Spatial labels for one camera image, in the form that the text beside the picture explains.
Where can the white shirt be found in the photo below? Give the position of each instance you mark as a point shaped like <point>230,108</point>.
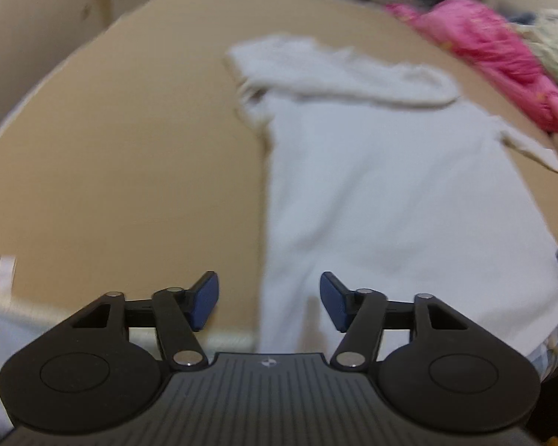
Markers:
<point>376,195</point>

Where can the white paper strip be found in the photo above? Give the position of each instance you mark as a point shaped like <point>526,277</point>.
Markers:
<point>7,276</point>

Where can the pink cloth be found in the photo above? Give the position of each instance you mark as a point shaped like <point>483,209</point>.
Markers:
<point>483,37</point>

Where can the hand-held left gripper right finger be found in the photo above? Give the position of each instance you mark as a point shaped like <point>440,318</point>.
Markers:
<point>332,302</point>

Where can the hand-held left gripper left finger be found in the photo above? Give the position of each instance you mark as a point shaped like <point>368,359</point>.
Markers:
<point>205,299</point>

